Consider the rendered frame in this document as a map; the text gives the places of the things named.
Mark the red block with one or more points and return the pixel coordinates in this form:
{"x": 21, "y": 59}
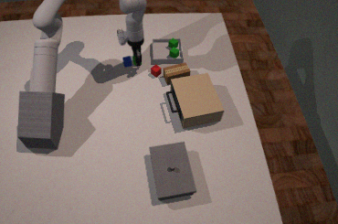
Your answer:
{"x": 156, "y": 70}

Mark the dark blue block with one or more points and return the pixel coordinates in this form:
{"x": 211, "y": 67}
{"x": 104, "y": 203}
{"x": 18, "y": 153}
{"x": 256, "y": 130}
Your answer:
{"x": 127, "y": 62}

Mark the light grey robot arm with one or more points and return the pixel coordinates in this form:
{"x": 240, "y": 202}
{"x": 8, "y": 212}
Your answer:
{"x": 44, "y": 71}

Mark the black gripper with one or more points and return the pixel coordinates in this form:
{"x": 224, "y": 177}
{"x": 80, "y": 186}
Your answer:
{"x": 136, "y": 49}

